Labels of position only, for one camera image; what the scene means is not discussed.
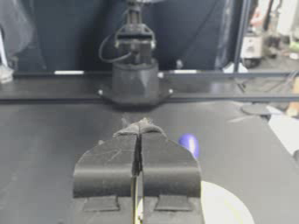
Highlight white background machine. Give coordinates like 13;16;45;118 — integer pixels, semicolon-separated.
240;31;265;61

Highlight white flat board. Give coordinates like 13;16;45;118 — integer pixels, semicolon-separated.
268;105;299;156

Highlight black cable loop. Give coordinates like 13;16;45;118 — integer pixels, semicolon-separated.
98;32;134;64

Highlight grey round disc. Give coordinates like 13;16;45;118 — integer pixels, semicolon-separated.
240;103;273;116

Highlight yellow round plate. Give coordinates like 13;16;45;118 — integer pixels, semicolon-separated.
201;180;258;224

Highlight blue toy eggplant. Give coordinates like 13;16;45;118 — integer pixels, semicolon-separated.
178;133;202;160

